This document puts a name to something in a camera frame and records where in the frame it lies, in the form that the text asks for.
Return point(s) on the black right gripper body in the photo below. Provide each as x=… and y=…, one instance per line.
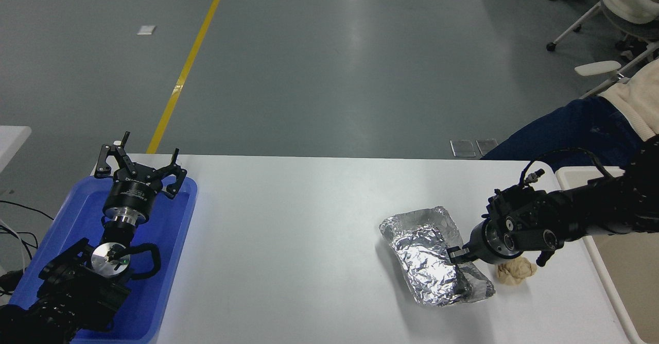
x=479, y=243

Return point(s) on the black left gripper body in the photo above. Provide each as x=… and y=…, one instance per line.
x=131, y=194

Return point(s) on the foil plate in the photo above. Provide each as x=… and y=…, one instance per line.
x=422, y=256

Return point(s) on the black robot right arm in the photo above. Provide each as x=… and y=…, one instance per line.
x=592, y=205

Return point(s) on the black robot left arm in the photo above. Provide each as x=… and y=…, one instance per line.
x=77, y=292

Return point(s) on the metal floor plate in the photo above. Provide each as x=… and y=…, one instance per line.
x=463, y=148
x=485, y=147

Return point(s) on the crumpled tan paper ball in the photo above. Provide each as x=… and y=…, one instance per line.
x=515, y=273

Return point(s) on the blue plastic tray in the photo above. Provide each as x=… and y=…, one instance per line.
x=167, y=241

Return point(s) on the small white table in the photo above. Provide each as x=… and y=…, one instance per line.
x=11, y=143

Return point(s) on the person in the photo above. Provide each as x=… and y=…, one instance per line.
x=566, y=127

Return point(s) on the large pale bin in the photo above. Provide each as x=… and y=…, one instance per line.
x=633, y=292

